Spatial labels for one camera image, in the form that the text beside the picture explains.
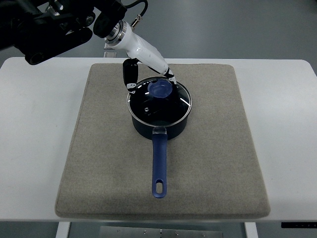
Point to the black table control panel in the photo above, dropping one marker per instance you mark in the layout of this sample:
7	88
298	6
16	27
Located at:
299	225

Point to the beige felt mat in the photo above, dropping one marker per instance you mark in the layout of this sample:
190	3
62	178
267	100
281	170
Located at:
205	167

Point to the dark blue saucepan blue handle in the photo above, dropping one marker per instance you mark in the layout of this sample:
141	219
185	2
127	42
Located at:
159	131

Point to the lower floor metal plate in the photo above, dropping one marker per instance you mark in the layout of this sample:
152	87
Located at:
110	53

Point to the white table leg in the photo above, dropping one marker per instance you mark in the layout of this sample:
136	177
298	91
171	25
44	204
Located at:
251	230
63	230

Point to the white left table leg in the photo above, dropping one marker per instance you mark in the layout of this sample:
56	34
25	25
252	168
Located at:
63	230

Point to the white right table leg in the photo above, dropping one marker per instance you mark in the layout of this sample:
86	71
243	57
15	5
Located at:
251	230

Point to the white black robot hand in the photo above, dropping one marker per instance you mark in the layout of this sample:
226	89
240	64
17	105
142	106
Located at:
137	49

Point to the grey metal base plate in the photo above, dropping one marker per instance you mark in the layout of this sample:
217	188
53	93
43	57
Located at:
129	232

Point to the glass pot lid blue knob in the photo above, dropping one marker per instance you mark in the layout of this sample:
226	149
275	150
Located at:
158	101

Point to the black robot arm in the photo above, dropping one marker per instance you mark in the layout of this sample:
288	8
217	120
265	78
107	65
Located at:
43	29

